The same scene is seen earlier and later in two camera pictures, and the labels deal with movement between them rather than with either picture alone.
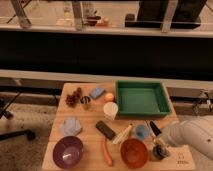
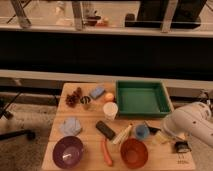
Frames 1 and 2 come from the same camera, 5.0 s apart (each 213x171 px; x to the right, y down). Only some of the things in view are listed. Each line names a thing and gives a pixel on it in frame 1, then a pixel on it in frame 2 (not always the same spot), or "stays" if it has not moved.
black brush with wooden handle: x=160 y=152 -> x=182 y=146
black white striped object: x=85 y=100 stays
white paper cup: x=110 y=110 stays
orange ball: x=109 y=97 stays
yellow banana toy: x=122 y=135 stays
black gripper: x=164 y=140 -> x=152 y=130
